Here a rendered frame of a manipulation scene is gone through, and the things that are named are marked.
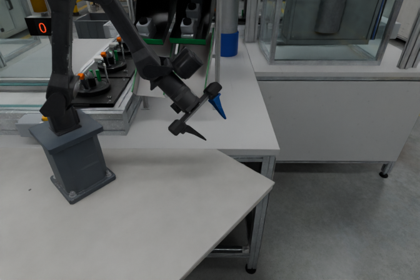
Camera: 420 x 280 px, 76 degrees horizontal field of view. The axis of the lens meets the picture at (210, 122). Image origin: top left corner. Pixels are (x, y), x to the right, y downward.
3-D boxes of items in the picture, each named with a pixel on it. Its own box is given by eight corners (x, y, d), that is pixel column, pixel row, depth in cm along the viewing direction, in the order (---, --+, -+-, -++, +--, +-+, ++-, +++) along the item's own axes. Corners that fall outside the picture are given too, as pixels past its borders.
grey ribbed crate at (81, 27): (136, 43, 288) (133, 20, 275) (78, 43, 288) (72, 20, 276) (144, 32, 324) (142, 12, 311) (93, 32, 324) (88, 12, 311)
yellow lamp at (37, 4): (44, 12, 106) (39, -1, 104) (31, 12, 107) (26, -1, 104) (50, 10, 111) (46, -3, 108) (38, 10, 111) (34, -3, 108)
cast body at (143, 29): (150, 42, 95) (144, 26, 90) (139, 40, 96) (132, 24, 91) (159, 27, 100) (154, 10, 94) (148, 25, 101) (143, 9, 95)
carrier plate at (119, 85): (114, 107, 105) (113, 102, 104) (53, 107, 105) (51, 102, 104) (130, 82, 125) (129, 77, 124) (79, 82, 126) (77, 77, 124)
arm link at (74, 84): (40, -39, 51) (77, -29, 53) (52, -40, 57) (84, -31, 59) (45, 107, 66) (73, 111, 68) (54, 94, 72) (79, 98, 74)
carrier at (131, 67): (130, 80, 127) (126, 54, 120) (80, 80, 127) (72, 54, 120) (142, 62, 147) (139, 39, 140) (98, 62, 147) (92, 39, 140)
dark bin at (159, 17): (163, 45, 95) (158, 28, 89) (128, 43, 97) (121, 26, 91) (180, -3, 109) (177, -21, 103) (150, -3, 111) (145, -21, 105)
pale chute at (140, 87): (167, 98, 104) (164, 94, 100) (135, 95, 106) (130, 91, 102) (178, 32, 110) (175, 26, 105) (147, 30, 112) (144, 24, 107)
